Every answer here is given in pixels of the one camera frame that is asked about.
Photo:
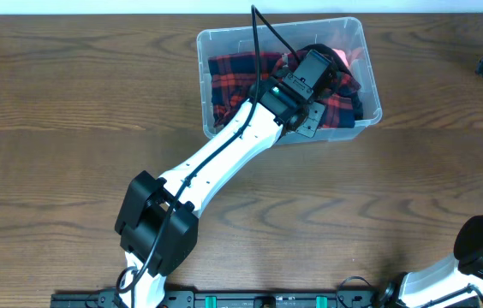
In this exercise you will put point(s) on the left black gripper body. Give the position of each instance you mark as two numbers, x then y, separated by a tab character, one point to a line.
336	70

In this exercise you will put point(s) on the black garment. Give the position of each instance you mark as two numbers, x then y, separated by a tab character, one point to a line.
349	86

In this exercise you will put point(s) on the pink printed t-shirt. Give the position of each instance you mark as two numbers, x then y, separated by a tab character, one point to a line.
342	55

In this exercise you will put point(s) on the red navy plaid shirt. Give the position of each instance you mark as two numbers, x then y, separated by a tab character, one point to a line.
232	75

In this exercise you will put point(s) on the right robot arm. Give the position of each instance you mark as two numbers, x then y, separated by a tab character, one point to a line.
451	281

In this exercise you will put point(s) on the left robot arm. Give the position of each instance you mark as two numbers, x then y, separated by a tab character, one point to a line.
159	218

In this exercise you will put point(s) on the clear plastic storage bin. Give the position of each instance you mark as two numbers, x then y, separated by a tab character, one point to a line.
345	34

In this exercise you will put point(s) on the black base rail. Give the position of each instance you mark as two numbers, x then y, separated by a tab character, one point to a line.
352	298

